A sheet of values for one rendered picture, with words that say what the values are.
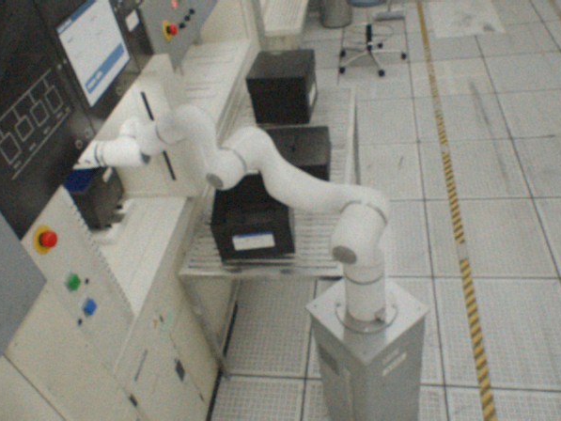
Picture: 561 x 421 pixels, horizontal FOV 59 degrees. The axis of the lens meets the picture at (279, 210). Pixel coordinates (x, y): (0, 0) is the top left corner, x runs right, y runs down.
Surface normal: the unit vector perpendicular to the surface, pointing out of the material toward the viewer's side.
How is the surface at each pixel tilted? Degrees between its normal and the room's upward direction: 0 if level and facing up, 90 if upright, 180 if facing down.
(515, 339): 0
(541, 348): 0
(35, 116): 90
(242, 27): 90
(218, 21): 90
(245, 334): 0
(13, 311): 90
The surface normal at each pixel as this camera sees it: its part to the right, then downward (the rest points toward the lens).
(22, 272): 0.98, -0.02
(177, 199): -0.15, -0.73
